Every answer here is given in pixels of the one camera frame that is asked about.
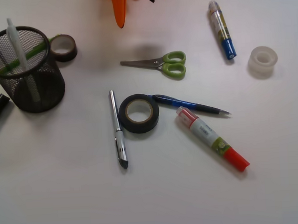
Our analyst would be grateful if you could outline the green handled scissors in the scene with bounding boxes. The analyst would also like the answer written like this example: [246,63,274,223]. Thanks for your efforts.
[120,51,186,79]

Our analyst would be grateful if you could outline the blue capped glue stick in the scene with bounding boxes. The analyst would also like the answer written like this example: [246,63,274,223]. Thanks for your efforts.
[208,0,237,60]

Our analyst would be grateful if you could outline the clear tape roll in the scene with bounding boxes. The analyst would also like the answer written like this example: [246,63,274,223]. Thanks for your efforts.
[248,46,278,74]

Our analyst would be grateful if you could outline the blue mechanical pencil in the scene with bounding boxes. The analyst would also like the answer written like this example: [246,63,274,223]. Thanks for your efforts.
[150,94,231,115]

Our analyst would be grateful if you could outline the white pen in holder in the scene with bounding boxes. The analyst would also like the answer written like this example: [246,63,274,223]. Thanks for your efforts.
[5,16,41,105]

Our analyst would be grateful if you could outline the silver black pen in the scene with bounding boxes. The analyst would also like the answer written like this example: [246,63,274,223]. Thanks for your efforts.
[109,90,129,169]

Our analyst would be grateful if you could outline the brown tape roll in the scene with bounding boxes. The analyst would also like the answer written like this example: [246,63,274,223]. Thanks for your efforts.
[50,34,78,62]

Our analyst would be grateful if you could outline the black mesh pen holder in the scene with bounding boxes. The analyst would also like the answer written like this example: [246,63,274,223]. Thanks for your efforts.
[0,26,65,113]

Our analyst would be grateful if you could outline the green pen in holder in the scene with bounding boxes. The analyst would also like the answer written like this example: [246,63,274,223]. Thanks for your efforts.
[0,34,63,81]

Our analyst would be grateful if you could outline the red capped glue stick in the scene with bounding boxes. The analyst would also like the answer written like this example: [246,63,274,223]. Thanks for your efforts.
[176,106,250,172]

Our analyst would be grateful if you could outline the black electrical tape roll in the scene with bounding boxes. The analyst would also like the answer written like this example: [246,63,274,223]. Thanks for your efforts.
[119,94,160,134]

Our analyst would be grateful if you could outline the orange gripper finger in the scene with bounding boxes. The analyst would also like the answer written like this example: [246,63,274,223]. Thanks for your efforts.
[112,0,127,28]

